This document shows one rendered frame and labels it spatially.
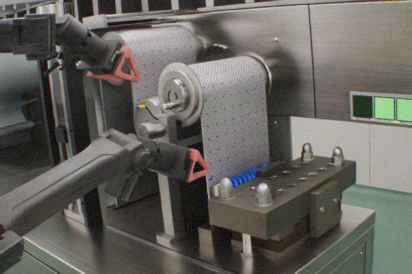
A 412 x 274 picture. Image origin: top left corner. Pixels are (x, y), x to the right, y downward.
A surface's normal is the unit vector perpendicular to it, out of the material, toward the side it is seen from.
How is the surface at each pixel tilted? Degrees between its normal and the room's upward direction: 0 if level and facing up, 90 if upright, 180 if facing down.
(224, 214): 90
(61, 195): 111
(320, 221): 90
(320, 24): 90
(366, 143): 90
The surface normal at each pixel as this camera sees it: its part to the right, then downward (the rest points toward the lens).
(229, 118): 0.72, 0.10
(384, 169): -0.69, 0.22
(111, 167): 0.80, 0.41
